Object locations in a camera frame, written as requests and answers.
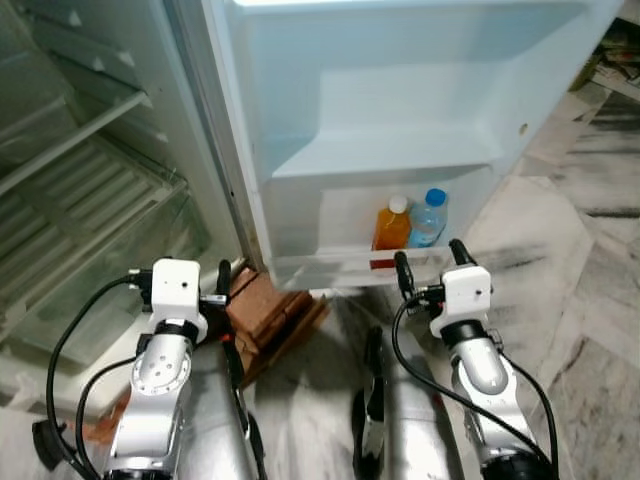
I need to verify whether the grey fridge door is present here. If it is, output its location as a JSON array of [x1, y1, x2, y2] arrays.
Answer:
[[200, 0, 629, 293]]

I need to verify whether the glass fridge shelf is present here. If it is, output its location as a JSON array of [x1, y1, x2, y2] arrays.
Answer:
[[0, 88, 153, 199]]

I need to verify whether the blue capped water bottle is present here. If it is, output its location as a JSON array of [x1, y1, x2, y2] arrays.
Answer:
[[408, 187, 449, 249]]

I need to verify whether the orange juice bottle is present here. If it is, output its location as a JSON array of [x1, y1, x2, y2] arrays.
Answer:
[[372, 195, 413, 252]]

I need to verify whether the white door bottle bin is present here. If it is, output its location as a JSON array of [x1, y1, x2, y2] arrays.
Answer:
[[262, 243, 476, 293]]

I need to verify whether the silver right robot leg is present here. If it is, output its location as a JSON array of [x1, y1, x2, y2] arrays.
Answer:
[[352, 325, 469, 480]]

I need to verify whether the clear crisper drawer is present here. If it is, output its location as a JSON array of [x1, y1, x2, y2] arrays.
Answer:
[[0, 135, 213, 346]]

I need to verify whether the gold green jar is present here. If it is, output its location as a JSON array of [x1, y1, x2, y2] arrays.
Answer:
[[570, 50, 603, 93]]

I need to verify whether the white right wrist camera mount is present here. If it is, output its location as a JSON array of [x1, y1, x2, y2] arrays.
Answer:
[[430, 265, 494, 341]]

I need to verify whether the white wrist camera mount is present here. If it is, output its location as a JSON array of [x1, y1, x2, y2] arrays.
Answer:
[[430, 265, 494, 341], [150, 259, 210, 343]]

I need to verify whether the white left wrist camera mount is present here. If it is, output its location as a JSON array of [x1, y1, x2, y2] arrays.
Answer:
[[150, 259, 210, 343]]

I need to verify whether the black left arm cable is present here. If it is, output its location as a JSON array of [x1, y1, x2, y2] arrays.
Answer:
[[45, 275, 153, 479]]

